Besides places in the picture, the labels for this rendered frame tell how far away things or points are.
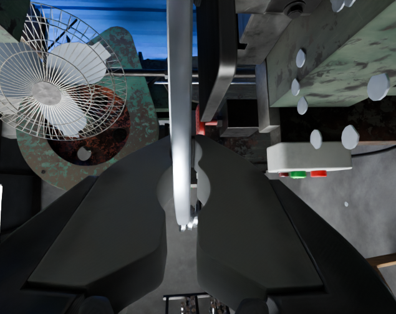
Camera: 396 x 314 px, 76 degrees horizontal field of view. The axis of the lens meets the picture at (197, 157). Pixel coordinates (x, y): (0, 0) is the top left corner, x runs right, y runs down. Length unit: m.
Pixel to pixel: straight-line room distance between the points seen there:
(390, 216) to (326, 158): 0.76
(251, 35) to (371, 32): 0.19
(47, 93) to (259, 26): 0.89
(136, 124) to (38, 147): 0.58
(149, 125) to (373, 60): 1.36
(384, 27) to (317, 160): 0.26
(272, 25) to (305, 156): 0.22
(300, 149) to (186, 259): 6.69
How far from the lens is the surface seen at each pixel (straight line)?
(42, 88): 1.13
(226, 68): 0.17
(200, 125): 0.53
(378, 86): 0.25
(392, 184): 1.20
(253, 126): 0.52
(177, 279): 7.22
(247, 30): 0.41
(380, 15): 0.27
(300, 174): 0.50
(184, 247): 7.01
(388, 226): 1.25
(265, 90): 0.50
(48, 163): 1.71
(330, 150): 0.50
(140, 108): 1.61
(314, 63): 0.34
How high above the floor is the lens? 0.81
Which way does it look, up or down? 5 degrees down
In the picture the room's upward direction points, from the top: 91 degrees counter-clockwise
